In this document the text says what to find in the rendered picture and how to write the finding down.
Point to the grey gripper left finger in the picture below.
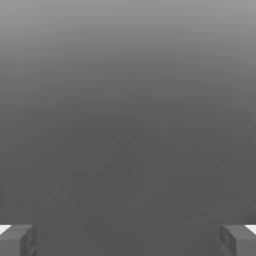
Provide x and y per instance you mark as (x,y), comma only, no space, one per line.
(16,241)

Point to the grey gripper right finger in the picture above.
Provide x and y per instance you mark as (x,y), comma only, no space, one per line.
(240,241)

